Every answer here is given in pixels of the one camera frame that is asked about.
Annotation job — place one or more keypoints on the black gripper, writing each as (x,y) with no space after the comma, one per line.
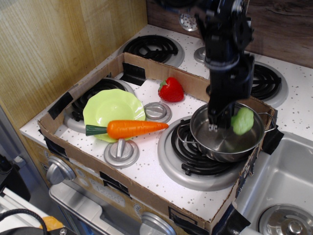
(227,87)

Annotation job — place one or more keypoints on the light green toy broccoli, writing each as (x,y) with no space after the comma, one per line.
(243,121)

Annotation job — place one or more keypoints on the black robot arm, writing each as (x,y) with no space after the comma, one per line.
(226,32)

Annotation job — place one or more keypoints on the stainless steel pan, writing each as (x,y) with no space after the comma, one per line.
(226,145)

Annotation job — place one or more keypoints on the front right black burner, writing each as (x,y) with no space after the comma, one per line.
(181,160)

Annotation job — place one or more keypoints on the black burner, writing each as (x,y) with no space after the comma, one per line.
(155,47)
(73,115)
(181,160)
(268,86)

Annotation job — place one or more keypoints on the red toy strawberry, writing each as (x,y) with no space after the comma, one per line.
(171,90)

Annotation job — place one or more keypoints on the rear right black burner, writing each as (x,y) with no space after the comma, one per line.
(268,86)

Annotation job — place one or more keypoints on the silver knob middle stovetop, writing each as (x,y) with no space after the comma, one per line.
(157,112)

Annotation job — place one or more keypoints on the silver knob stovetop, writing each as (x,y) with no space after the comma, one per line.
(157,112)
(121,154)
(200,55)

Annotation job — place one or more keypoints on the silver knob rear stovetop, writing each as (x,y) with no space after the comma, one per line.
(200,55)

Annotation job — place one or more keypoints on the rear left black burner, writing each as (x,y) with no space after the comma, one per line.
(155,47)

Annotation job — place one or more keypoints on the silver toy sink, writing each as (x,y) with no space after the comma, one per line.
(284,177)

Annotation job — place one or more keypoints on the silver knob front stovetop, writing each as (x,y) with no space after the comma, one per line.
(121,154)

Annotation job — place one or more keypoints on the hanging silver strainer ladle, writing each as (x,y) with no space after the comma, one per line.
(188,22)

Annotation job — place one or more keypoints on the orange toy carrot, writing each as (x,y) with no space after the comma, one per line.
(121,129)

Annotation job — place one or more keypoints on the light green plastic plate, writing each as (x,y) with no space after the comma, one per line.
(110,105)

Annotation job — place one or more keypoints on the silver sink drain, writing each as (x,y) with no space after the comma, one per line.
(285,219)

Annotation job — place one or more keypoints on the silver right oven knob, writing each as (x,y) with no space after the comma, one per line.
(152,224)

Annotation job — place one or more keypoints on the silver oven knob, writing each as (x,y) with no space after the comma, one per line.
(152,224)
(58,171)

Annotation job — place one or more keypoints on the front left black burner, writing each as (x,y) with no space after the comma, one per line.
(73,115)

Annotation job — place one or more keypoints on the brown cardboard fence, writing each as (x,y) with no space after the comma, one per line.
(146,181)

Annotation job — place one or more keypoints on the silver left oven knob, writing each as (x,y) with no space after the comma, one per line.
(58,171)

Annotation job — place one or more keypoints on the orange object lower left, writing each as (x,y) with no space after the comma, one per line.
(52,223)

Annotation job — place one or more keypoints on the black device left edge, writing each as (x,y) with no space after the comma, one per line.
(11,179)

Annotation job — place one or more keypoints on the silver oven door handle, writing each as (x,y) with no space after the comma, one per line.
(85,210)

